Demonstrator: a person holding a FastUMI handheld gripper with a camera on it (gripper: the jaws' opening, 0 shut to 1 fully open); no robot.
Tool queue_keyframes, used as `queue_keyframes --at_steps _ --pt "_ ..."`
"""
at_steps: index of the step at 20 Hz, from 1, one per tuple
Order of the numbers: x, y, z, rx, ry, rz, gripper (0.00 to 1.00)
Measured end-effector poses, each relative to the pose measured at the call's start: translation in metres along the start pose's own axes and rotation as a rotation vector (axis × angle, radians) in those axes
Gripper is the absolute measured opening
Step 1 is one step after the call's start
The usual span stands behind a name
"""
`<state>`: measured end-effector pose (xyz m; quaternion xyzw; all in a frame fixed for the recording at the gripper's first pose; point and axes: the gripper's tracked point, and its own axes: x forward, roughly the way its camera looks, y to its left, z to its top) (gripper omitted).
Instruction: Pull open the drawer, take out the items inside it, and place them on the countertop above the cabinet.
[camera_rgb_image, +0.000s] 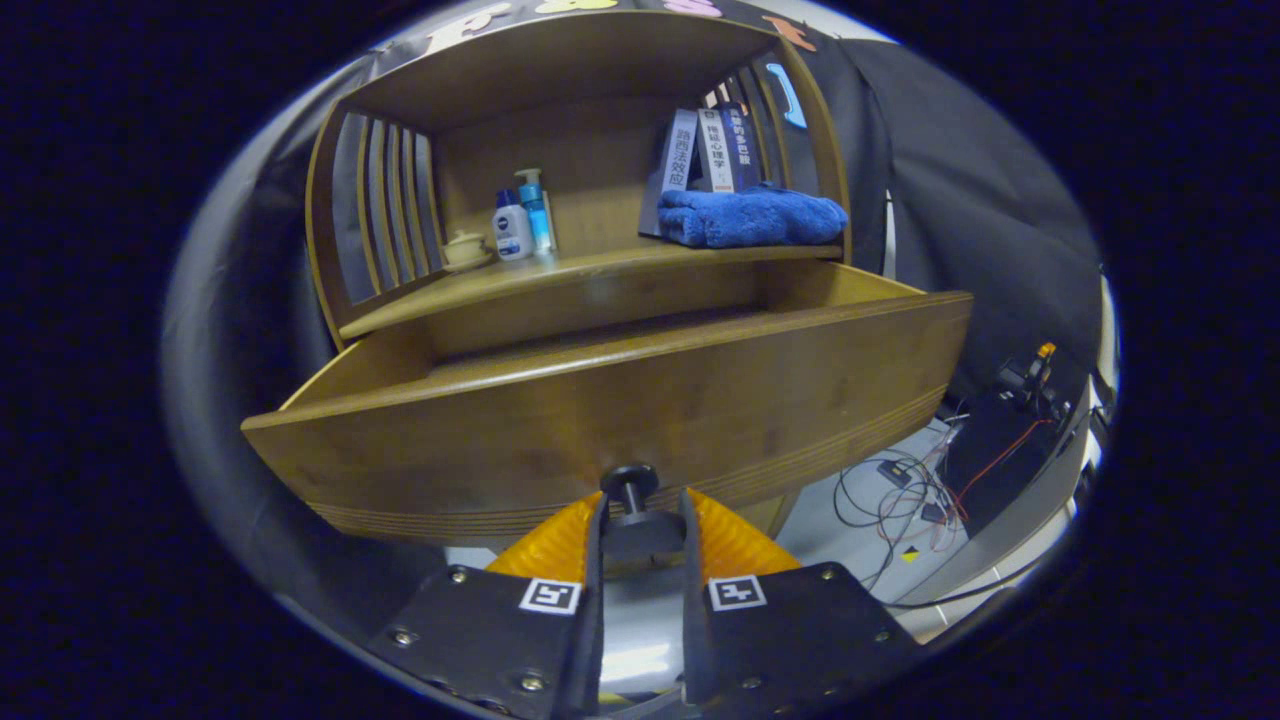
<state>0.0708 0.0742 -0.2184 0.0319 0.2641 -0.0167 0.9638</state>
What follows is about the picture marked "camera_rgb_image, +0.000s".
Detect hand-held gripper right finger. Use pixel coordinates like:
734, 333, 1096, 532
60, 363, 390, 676
680, 487, 921, 706

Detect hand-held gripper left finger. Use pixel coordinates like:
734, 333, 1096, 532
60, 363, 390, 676
365, 490, 609, 720

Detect wooden drawer with black knob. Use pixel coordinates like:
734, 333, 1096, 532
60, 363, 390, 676
240, 262, 974, 571

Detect wooden countertop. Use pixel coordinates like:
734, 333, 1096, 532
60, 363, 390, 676
340, 245, 846, 341

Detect wooden cabinet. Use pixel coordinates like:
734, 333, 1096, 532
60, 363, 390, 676
305, 10, 853, 546

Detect cream lidded teacup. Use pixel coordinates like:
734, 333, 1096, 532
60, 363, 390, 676
440, 230, 493, 273

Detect white bottle with blue cap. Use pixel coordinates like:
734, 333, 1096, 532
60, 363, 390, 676
492, 189, 535, 262

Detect blue folded towel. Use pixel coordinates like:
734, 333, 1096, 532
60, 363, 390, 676
657, 184, 849, 249

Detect blue pump bottle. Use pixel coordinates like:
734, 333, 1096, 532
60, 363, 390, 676
515, 168, 557, 256

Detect orange and black clamp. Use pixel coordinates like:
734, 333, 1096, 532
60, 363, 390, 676
1000, 342, 1058, 396

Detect white spine book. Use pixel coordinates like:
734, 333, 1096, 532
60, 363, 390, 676
697, 108, 736, 193

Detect dark blue book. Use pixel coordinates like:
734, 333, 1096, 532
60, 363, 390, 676
722, 101, 763, 191

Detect bundle of floor cables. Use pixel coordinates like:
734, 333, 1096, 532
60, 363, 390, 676
835, 420, 971, 591

